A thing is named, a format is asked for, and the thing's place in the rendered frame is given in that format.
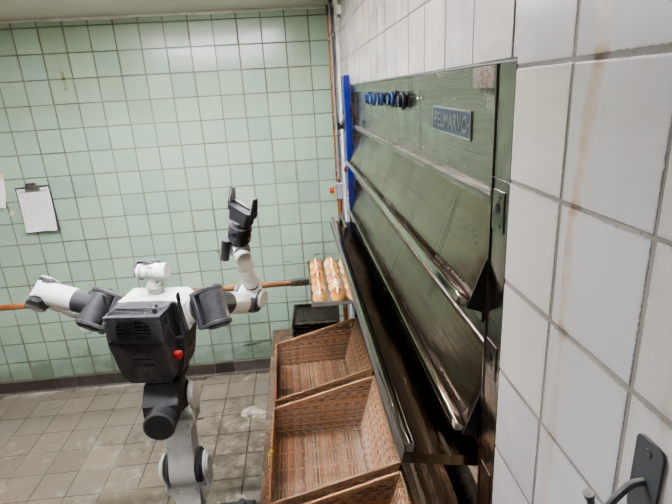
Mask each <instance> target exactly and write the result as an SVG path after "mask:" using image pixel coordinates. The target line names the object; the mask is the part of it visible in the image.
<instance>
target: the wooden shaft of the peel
mask: <svg viewBox="0 0 672 504"><path fill-rule="evenodd" d="M260 284H261V286H262V288H270V287H282V286H291V280H280V281H268V282H260ZM237 285H238V284H233V285H222V286H223V291H234V289H235V287H236V286H237ZM18 309H28V308H27V307H25V306H24V303H14V304H2V305H0V311H6V310H18Z"/></svg>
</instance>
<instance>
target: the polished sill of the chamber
mask: <svg viewBox="0 0 672 504"><path fill-rule="evenodd" d="M438 466H439V469H440V471H441V474H442V476H443V479H444V481H445V484H446V486H447V489H448V491H449V494H450V496H451V499H452V501H453V504H476V496H477V484H476V482H475V480H474V478H473V476H472V474H471V472H470V470H469V467H468V465H445V464H438Z"/></svg>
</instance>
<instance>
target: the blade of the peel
mask: <svg viewBox="0 0 672 504"><path fill-rule="evenodd" d="M324 262H325V261H321V263H322V270H323V274H322V275H323V276H324V278H325V281H324V284H325V287H326V289H325V292H326V294H327V299H326V301H314V300H313V298H312V297H313V291H312V282H311V279H312V276H311V275H310V271H311V269H310V263H311V261H307V263H308V274H309V285H310V296H311V306H312V308H313V307H324V306H335V305H346V304H354V303H353V301H352V300H350V299H349V298H348V297H347V290H346V288H345V282H344V281H343V279H342V276H343V274H342V273H341V272H340V268H341V267H340V266H339V261H336V264H337V266H336V267H337V268H338V274H339V276H340V282H341V283H342V289H343V291H344V293H345V297H344V299H343V300H342V301H333V300H332V299H331V297H330V294H331V291H330V290H329V283H328V281H327V275H326V273H325V269H326V268H325V266H324Z"/></svg>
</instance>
